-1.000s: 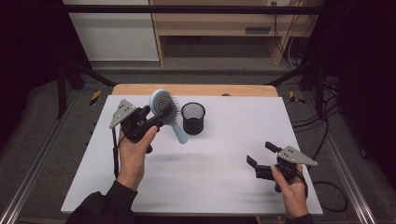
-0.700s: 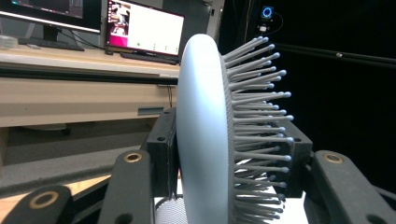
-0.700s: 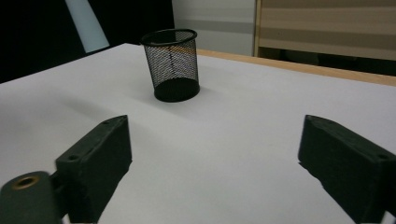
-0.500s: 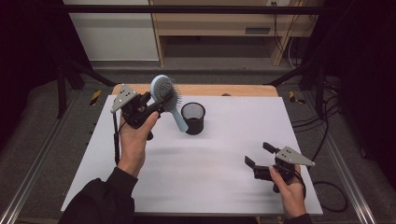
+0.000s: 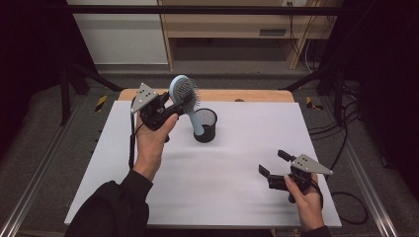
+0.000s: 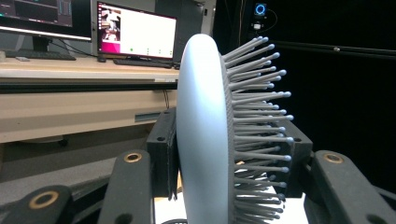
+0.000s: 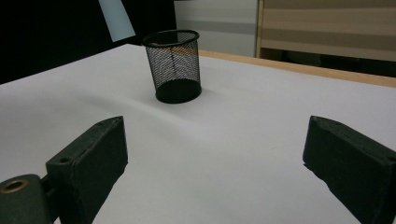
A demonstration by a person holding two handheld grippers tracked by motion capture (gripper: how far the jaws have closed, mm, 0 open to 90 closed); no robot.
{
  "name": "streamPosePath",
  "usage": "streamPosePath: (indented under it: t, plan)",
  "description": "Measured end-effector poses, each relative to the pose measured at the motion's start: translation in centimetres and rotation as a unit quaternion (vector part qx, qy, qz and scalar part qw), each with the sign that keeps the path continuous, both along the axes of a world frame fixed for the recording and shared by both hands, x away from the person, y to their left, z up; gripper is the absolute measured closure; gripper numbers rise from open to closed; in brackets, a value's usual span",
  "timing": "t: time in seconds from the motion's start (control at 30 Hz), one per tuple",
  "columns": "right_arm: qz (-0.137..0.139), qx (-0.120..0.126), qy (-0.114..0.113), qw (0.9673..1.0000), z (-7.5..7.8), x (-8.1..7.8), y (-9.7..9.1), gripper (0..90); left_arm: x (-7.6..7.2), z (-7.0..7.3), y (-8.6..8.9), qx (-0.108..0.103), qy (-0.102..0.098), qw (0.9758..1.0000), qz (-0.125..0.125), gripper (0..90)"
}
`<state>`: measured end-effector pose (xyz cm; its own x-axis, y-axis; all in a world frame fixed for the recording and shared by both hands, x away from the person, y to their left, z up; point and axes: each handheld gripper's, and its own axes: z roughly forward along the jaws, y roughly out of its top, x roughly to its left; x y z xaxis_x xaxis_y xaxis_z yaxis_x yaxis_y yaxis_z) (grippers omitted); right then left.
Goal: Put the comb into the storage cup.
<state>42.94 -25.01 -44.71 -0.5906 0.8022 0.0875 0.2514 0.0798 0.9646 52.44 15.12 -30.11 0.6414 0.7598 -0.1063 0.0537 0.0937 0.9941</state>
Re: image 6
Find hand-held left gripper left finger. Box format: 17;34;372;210
146;106;180;202

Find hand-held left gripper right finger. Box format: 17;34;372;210
274;119;314;199

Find light blue hairbrush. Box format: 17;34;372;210
175;33;295;224

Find black mesh cup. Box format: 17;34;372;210
161;217;189;224

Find black keyboard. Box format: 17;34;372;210
112;58;175;70
4;49;78;62

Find light wooden desk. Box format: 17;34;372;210
0;56;181;145

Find black metal bar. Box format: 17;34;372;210
273;39;396;62

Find bright screen monitor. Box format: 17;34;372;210
95;1;178;63

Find dark screen monitor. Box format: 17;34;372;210
0;0;93;53

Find black horizontal frame bar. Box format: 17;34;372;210
0;81;179;95

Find black device with blue ring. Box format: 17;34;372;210
250;2;269;32

